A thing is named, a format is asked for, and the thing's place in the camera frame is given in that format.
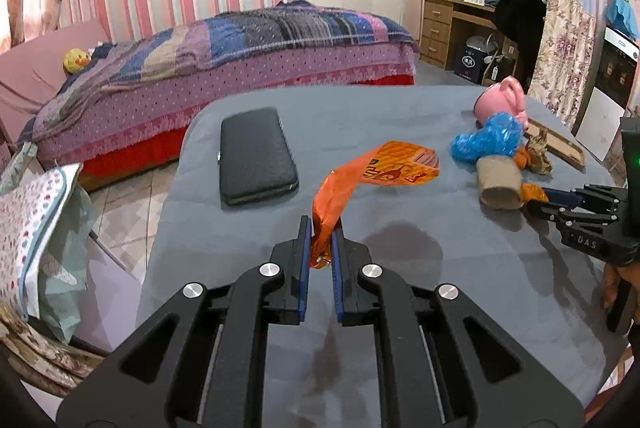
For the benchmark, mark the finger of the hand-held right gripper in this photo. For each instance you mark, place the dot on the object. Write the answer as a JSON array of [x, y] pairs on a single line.
[[575, 217], [560, 196]]

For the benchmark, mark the small tangerine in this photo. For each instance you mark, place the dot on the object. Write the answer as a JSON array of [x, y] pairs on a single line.
[[521, 156]]

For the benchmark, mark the white appliance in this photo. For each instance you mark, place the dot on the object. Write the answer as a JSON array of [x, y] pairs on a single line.
[[480, 44]]

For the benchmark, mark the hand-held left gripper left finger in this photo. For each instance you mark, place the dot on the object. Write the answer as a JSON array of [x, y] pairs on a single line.
[[304, 273]]

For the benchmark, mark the blue floral curtain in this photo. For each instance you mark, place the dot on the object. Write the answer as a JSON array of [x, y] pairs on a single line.
[[565, 48]]

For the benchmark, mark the white black water dispenser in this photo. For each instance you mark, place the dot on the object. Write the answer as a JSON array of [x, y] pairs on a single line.
[[610, 108]]

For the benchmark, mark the floral chair cushion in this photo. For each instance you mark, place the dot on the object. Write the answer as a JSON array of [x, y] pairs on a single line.
[[40, 358]]

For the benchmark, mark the black zip case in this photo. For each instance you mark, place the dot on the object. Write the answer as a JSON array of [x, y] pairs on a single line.
[[255, 158]]

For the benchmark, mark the polka dot pillow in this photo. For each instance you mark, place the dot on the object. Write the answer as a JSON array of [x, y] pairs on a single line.
[[30, 228]]

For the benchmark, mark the large tangerine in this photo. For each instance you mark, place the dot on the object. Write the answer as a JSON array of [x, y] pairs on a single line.
[[532, 192]]

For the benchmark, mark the brown phone case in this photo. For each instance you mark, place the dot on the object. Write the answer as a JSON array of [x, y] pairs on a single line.
[[565, 145]]

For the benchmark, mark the wooden desk with drawers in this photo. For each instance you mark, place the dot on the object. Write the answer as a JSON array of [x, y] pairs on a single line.
[[437, 28]]

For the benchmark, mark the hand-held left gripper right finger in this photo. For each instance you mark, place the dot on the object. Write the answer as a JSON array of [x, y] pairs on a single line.
[[336, 278]]

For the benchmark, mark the purple striped quilt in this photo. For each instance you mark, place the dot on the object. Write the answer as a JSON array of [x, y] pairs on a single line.
[[250, 38]]

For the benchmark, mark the person's right hand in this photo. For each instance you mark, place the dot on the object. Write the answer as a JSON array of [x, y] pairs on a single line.
[[609, 285]]

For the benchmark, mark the blue cloth cover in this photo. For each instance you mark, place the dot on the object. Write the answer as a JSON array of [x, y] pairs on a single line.
[[625, 18]]

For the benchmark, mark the orange snack wrapper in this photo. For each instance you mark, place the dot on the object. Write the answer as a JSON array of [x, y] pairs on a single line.
[[395, 163]]

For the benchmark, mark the brown wrapper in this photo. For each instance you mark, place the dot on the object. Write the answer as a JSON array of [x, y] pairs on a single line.
[[539, 153]]

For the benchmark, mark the pale green cloth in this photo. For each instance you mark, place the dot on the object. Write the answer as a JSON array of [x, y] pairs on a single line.
[[70, 268]]

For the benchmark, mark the grey blue tablecloth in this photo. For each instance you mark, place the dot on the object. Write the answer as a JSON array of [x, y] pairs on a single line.
[[450, 288]]

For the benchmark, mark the round cardboard tube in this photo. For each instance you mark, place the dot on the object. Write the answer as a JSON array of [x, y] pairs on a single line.
[[497, 180]]

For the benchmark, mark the yellow duck toy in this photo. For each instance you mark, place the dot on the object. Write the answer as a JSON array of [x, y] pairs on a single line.
[[76, 60]]

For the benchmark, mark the dark blue bag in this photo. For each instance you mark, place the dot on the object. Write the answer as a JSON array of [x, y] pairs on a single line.
[[470, 65]]

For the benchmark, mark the pink bed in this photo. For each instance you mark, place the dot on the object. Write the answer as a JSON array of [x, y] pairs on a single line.
[[150, 123]]

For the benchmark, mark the pink piggy bank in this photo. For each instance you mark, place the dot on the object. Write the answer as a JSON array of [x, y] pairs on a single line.
[[500, 100]]

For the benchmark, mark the blue plastic bag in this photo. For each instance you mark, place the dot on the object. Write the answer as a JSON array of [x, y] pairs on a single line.
[[487, 138]]

